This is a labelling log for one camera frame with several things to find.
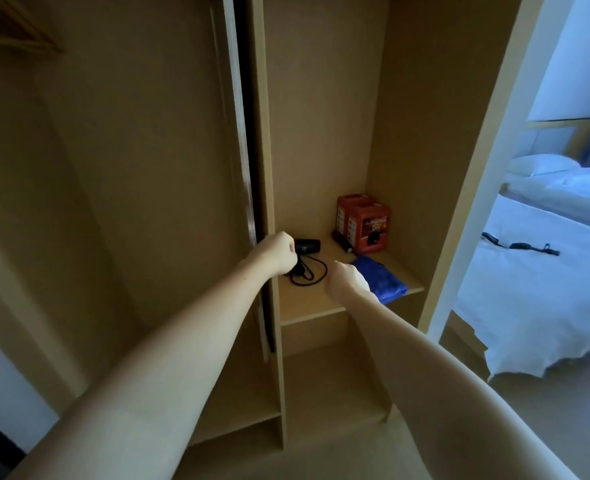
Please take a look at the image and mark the light wooden wardrobe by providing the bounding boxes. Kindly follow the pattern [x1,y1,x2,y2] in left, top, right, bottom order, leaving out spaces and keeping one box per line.
[0,0,548,453]

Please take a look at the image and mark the tall mirror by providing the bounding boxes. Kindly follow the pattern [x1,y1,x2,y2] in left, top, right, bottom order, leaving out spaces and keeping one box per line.
[210,0,277,363]

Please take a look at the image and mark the blue microfibre cloth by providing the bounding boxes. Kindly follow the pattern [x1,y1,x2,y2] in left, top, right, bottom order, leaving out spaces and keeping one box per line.
[349,254,409,305]

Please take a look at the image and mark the black flashlight with cord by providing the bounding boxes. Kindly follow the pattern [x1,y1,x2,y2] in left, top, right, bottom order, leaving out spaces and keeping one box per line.
[331,230,354,255]

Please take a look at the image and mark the person's right forearm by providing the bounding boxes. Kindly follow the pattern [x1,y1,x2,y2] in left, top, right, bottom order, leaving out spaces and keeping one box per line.
[347,294,581,480]

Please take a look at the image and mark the person's left hand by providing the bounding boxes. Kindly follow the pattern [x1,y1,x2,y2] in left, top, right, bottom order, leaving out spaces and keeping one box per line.
[247,231,299,279]

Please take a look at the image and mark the wooden clothes hanger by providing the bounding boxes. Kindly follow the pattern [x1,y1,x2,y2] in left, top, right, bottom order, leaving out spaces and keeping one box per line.
[0,0,65,55]

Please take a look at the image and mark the small black strap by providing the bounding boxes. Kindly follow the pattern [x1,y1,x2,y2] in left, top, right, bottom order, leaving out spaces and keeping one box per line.
[481,232,561,257]

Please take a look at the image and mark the black hair dryer with cable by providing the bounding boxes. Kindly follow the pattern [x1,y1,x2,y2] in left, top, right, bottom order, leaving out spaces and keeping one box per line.
[284,238,329,288]

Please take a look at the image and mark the white bed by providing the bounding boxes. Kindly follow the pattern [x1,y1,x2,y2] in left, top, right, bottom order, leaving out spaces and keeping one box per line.
[502,167,590,235]
[452,193,590,379]

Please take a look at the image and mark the person's right hand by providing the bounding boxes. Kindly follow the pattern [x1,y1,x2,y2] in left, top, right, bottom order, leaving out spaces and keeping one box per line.
[323,260,378,305]

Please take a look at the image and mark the person's left forearm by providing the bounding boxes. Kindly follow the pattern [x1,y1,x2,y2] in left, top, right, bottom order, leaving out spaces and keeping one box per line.
[7,259,276,480]

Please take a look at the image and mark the white pillow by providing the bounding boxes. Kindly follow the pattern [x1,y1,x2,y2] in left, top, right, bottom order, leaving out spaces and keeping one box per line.
[507,153,582,178]

